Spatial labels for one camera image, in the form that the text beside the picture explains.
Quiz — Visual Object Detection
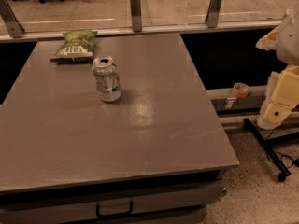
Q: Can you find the black wheeled stand base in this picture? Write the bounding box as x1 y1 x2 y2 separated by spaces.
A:
243 118 299 182

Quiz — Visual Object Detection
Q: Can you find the green chip bag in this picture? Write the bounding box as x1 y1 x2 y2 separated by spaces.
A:
50 30 97 63

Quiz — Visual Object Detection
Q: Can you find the black cable on floor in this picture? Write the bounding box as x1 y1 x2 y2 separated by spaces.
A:
264 128 299 170

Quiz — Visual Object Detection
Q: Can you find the silver green 7up can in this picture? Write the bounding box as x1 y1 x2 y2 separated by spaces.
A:
92 56 121 103

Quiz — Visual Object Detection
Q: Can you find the orange tape roll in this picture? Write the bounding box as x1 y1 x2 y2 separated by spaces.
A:
232 82 250 98

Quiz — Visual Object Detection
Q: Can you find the metal barrier bracket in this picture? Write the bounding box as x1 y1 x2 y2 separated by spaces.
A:
130 0 142 32
205 0 222 28
0 0 24 38

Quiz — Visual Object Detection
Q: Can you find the middle metal barrier bracket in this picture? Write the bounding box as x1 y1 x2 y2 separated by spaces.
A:
130 0 142 32

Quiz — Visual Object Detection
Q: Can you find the left metal barrier bracket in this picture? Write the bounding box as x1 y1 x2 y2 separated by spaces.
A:
0 0 24 38

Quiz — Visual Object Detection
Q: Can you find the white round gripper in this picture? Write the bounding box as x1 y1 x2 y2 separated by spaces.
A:
255 8 299 130

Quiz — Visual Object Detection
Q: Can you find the black drawer handle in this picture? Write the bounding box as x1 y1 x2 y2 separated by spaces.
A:
95 201 134 219

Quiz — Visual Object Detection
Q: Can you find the right metal barrier bracket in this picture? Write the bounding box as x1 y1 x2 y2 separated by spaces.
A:
205 0 222 28

